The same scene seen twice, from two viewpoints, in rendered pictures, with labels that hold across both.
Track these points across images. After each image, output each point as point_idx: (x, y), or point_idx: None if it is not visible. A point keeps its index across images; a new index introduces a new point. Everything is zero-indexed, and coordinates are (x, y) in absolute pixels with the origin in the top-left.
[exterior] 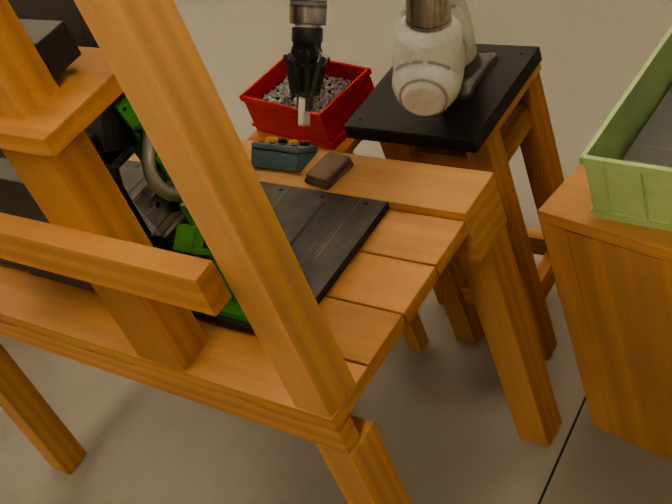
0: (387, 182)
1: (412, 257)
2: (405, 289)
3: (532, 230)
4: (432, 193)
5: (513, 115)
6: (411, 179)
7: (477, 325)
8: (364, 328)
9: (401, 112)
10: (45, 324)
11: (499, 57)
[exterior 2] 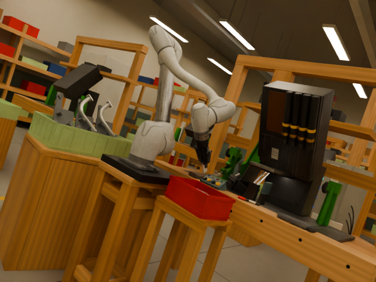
0: (179, 169)
1: (179, 168)
2: (183, 168)
3: (83, 269)
4: (168, 164)
5: (114, 181)
6: (172, 167)
7: None
8: (194, 170)
9: (164, 172)
10: None
11: (118, 159)
